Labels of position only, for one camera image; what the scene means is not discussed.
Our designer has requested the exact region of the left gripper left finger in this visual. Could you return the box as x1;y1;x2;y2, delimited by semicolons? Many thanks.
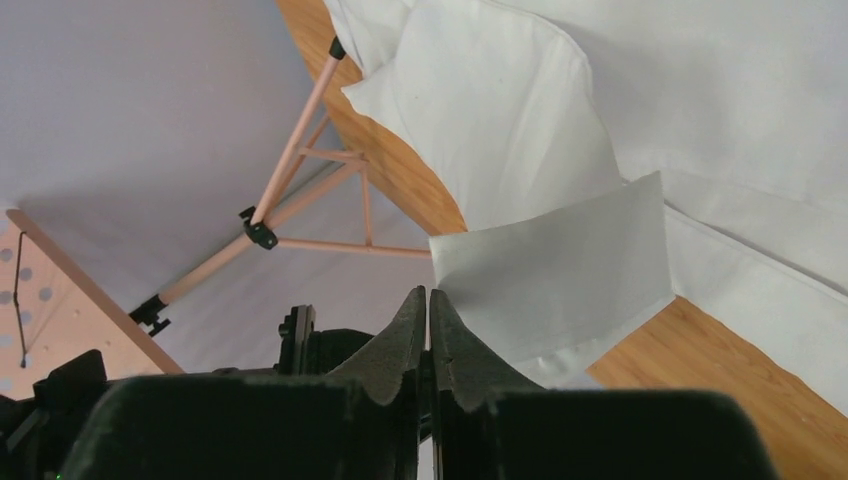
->
60;286;427;479

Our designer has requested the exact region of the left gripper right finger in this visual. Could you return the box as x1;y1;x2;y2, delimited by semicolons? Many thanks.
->
429;290;777;479

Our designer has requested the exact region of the white long sleeve shirt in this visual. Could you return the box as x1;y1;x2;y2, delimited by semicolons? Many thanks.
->
322;0;848;419

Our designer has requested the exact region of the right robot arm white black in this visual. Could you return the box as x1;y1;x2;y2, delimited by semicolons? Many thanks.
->
1;349;337;479

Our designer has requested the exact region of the pink music stand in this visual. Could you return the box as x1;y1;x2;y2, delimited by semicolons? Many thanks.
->
1;39;429;400

